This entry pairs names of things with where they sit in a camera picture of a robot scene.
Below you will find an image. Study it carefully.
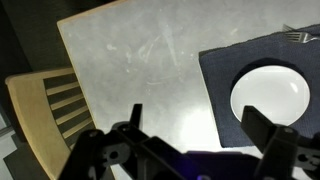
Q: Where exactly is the white round plate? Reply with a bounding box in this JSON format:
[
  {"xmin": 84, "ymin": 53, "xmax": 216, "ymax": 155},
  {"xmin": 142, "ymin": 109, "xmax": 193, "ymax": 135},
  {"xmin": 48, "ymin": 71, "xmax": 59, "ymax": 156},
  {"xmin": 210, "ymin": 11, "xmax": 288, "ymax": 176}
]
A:
[{"xmin": 229, "ymin": 64, "xmax": 312, "ymax": 128}]

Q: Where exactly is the silver metal fork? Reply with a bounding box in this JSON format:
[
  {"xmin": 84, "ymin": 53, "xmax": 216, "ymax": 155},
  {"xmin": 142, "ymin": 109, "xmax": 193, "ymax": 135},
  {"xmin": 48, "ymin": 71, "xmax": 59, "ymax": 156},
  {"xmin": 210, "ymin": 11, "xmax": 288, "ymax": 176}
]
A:
[{"xmin": 283, "ymin": 30, "xmax": 320, "ymax": 45}]

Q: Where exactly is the light wooden slat-back chair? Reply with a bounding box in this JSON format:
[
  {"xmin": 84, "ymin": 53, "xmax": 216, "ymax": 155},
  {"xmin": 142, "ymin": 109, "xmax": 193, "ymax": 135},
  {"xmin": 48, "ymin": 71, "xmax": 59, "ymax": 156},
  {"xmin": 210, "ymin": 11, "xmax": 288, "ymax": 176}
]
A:
[{"xmin": 4, "ymin": 66, "xmax": 101, "ymax": 180}]

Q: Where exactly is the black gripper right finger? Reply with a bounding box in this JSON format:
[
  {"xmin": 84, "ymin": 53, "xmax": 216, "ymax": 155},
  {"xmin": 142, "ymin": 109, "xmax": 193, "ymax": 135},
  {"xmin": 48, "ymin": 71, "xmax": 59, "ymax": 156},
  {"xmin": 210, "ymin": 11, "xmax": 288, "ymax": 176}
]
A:
[{"xmin": 240, "ymin": 105, "xmax": 320, "ymax": 180}]

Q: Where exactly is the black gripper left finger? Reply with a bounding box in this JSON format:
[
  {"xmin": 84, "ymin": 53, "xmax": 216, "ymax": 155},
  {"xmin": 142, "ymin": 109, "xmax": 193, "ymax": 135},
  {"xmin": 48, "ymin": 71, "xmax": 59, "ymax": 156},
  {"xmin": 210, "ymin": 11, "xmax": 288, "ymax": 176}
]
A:
[{"xmin": 58, "ymin": 103, "xmax": 201, "ymax": 180}]

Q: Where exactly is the dark blue woven placemat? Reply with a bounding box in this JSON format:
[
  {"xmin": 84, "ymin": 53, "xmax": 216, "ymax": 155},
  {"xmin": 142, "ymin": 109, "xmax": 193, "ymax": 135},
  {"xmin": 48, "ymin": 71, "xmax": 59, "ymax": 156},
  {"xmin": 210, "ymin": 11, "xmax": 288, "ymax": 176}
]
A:
[{"xmin": 198, "ymin": 23, "xmax": 320, "ymax": 149}]

